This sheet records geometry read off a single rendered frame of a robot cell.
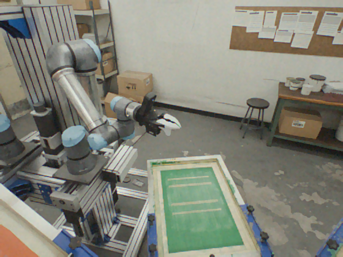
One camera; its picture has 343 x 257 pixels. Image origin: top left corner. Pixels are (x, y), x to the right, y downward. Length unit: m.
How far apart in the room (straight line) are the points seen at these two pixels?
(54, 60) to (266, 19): 3.23
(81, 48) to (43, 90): 0.41
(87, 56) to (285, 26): 3.15
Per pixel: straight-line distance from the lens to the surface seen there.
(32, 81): 1.39
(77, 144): 1.17
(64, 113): 1.35
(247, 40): 3.84
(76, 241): 0.93
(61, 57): 1.01
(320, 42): 3.88
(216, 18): 3.89
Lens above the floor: 2.07
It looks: 32 degrees down
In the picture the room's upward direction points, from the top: straight up
